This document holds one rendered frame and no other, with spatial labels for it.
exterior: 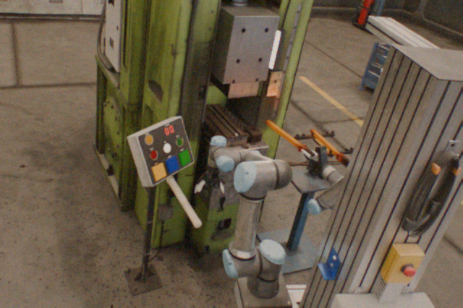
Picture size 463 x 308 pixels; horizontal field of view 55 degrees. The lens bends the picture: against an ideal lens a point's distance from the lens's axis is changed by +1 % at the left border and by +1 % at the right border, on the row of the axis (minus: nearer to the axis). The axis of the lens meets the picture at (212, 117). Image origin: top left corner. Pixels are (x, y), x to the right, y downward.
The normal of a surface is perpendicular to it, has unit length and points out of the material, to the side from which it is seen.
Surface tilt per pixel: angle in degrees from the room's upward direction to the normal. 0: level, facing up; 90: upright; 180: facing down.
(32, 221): 0
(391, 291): 90
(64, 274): 0
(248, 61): 90
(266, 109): 90
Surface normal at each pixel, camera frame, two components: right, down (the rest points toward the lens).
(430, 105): 0.14, 0.50
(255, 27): 0.44, 0.49
